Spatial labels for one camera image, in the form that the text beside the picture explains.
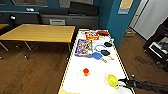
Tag black wheeled cart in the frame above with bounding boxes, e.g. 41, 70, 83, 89
146, 37, 168, 66

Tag white wall outlet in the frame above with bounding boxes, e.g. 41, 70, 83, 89
25, 7, 36, 13

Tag purple colourful board game box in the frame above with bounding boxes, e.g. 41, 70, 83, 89
73, 38, 94, 58

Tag yellow poster on pillar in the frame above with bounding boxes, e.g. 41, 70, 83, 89
117, 0, 134, 15

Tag red orange game box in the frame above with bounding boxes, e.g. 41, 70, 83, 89
84, 31, 100, 41

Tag black round paddle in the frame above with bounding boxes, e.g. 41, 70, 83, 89
103, 41, 113, 48

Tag black paddle with wooden handle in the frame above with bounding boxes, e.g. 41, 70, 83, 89
99, 49, 115, 61

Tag small wooden table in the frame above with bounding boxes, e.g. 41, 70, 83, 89
0, 23, 10, 32

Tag yellow bowl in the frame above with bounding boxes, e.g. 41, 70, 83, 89
105, 73, 120, 88

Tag flat red object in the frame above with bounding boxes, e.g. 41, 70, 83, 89
97, 29, 110, 36

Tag black sofa cushion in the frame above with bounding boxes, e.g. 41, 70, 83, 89
68, 1, 100, 17

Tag glass wall window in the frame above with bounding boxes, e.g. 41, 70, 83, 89
58, 0, 95, 9
10, 0, 48, 8

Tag dark grey sofa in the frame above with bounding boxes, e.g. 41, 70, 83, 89
0, 11, 41, 25
38, 7, 100, 30

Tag cardboard box on floor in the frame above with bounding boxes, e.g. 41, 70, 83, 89
124, 28, 136, 38

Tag large wooden table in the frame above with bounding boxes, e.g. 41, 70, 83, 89
0, 23, 77, 61

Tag white air hockey table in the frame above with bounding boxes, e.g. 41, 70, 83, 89
57, 28, 137, 94

